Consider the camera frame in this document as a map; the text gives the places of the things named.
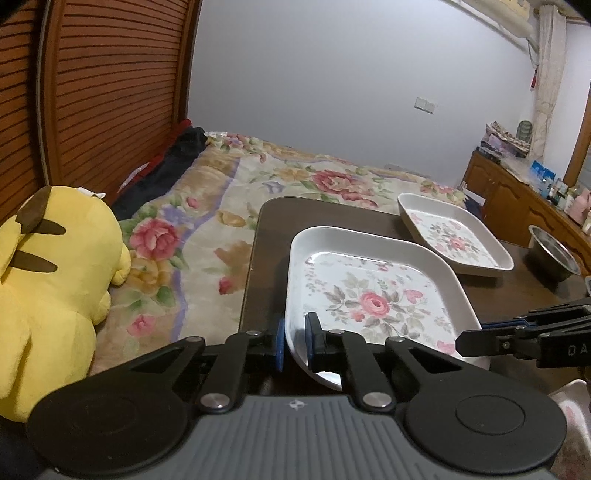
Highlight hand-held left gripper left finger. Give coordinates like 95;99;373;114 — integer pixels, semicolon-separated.
127;318;285;414

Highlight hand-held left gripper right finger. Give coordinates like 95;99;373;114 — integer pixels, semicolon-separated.
305;312;465;412

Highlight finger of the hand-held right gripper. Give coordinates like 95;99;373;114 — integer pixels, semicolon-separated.
480;298;591;329
455;323;546;360

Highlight large white floral plate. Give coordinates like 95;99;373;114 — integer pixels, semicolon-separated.
284;226;491;389

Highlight small steel bowl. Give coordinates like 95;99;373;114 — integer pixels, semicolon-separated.
527;224;583;283

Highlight pink thermos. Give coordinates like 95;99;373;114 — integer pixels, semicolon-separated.
573;191;591;228

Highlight rectangular white floral plate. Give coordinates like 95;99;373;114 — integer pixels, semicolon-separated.
397;193;515;278

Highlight wooden cabinet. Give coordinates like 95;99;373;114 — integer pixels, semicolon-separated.
462;150;591;274

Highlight blue box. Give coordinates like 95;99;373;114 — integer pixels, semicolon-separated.
529;160;557;186

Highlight floral blanket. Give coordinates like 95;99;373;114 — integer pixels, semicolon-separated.
90;131;468;377

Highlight dark clothing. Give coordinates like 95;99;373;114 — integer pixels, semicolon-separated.
111;119;208;222

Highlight cream curtain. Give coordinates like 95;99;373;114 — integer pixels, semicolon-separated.
526;4;570;160

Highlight yellow plush toy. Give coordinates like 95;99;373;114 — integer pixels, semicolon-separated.
0;185;132;423

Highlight wooden window frame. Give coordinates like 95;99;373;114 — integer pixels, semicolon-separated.
562;88;591;186

